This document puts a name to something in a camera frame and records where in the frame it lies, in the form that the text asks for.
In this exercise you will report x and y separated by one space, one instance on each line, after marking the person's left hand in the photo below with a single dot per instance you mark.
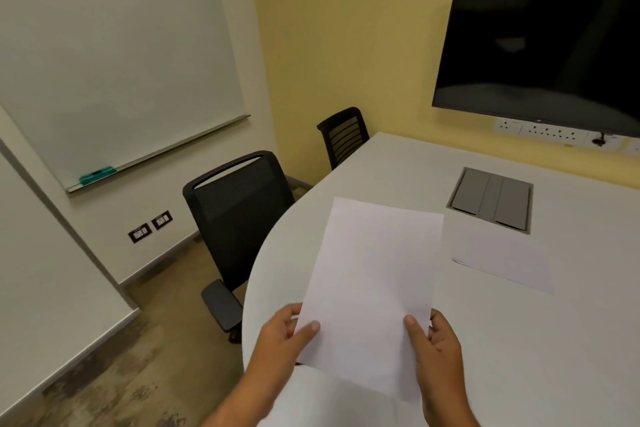
270 351

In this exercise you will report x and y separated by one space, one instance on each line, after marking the person's right hand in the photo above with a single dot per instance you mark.
442 371

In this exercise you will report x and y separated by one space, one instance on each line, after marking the person's right thumb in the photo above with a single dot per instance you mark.
415 334

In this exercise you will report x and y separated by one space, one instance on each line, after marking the person's left thumb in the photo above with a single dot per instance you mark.
307 334

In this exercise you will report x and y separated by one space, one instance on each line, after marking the white paper sheet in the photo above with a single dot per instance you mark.
372 281
500 256

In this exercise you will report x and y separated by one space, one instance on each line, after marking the person's right forearm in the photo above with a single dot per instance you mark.
450 414

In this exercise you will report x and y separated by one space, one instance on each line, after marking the person's left forearm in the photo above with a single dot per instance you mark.
250 404

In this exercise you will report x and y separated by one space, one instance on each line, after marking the black office chair with armrest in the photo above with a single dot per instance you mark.
235 221

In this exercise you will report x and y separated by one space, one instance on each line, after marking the black slatted office chair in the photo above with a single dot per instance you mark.
344 136

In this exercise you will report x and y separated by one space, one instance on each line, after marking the teal whiteboard eraser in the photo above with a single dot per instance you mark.
97 176

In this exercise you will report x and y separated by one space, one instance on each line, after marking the black power plug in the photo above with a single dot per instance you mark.
599 139

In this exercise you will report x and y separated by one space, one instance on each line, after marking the black wall outlet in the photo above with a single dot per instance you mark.
161 220
140 233

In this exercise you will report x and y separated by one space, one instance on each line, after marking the wide white wall socket panel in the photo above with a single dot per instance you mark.
550 133

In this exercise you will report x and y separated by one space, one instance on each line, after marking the black wall television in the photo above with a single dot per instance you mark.
540 41

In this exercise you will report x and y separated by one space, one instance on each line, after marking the white wall whiteboard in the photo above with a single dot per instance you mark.
110 51

